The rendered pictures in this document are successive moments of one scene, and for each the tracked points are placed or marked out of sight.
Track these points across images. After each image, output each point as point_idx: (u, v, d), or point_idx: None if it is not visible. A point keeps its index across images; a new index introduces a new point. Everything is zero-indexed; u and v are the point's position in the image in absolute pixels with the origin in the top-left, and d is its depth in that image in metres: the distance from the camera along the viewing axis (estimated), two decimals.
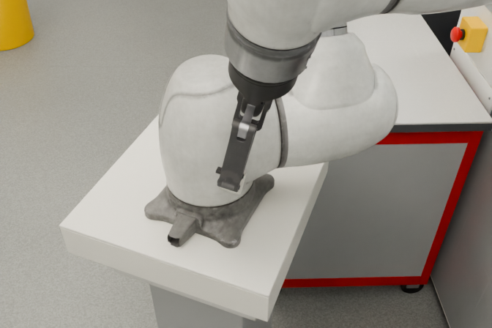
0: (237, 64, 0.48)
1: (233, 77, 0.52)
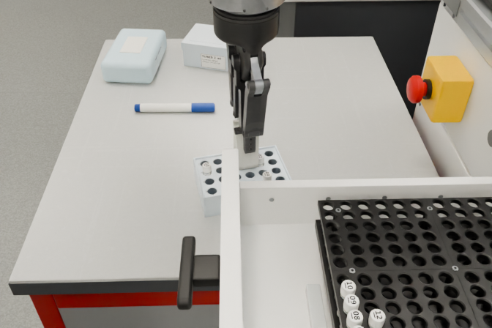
0: None
1: None
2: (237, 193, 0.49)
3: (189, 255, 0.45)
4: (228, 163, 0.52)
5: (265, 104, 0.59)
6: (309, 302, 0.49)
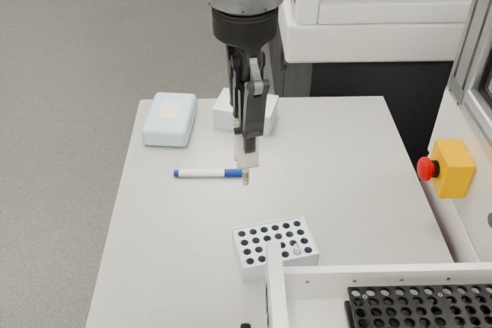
0: None
1: None
2: (283, 285, 0.60)
3: None
4: (273, 256, 0.63)
5: (264, 105, 0.59)
6: None
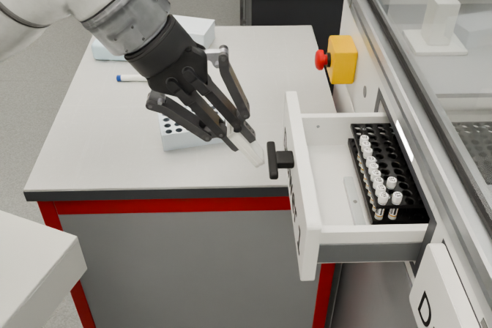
0: None
1: None
2: (300, 116, 0.76)
3: (273, 150, 0.72)
4: (291, 99, 0.79)
5: (233, 71, 0.63)
6: (346, 186, 0.75)
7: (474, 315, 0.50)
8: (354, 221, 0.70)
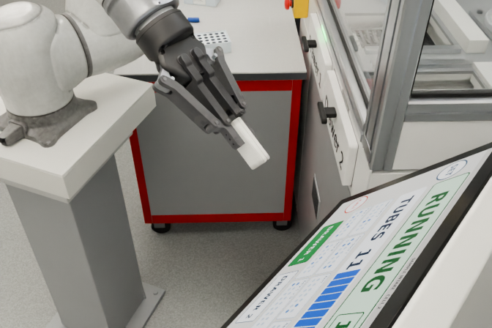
0: (121, 31, 0.68)
1: (145, 54, 0.69)
2: (319, 23, 1.40)
3: (305, 39, 1.36)
4: (313, 17, 1.43)
5: (221, 77, 0.73)
6: None
7: (340, 91, 1.14)
8: None
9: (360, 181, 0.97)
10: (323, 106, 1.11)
